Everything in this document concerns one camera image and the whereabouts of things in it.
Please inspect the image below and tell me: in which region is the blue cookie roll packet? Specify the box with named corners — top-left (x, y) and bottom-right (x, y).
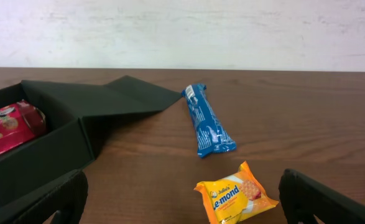
top-left (181, 83), bottom-right (237, 158)

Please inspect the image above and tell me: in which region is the dark green gift box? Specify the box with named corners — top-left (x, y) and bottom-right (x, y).
top-left (0, 76), bottom-right (180, 208)

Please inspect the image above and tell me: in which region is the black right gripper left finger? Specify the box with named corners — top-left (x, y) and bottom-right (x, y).
top-left (0, 170), bottom-right (88, 223)

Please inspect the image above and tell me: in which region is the red Hello Panda snack box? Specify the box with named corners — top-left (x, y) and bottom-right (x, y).
top-left (0, 100), bottom-right (47, 155)

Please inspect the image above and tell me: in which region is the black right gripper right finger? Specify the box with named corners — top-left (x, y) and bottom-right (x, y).
top-left (279, 169), bottom-right (365, 224)

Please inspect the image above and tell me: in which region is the orange Lemond biscuit packet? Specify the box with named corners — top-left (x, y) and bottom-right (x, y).
top-left (195, 162), bottom-right (279, 224)

